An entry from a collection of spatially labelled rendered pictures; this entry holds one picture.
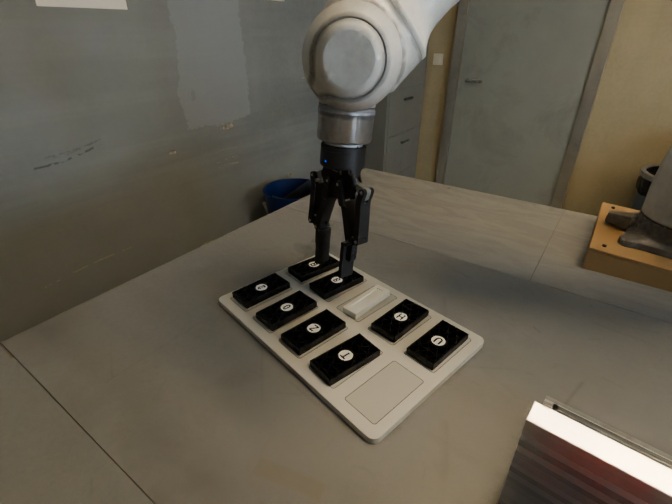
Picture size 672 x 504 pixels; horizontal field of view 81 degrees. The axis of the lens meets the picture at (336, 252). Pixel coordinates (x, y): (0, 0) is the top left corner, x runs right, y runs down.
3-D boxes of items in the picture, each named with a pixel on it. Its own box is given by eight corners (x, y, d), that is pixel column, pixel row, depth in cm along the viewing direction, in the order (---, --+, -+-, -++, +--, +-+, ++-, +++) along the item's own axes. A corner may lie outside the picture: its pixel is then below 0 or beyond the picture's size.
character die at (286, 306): (316, 306, 71) (316, 301, 70) (272, 331, 65) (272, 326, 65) (299, 295, 74) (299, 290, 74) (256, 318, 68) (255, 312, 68)
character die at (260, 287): (290, 287, 76) (289, 282, 76) (246, 308, 70) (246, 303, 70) (275, 277, 79) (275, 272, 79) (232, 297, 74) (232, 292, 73)
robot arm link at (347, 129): (347, 102, 67) (344, 137, 70) (306, 102, 61) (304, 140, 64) (387, 109, 61) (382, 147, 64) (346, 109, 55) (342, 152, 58)
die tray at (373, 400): (485, 344, 64) (486, 339, 63) (373, 447, 48) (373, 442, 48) (325, 254, 90) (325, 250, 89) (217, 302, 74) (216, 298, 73)
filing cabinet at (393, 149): (415, 197, 360) (433, 34, 295) (382, 221, 316) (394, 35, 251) (370, 187, 385) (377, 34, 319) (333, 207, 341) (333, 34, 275)
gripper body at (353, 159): (378, 146, 63) (371, 200, 67) (342, 136, 69) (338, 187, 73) (345, 149, 59) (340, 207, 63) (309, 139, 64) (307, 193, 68)
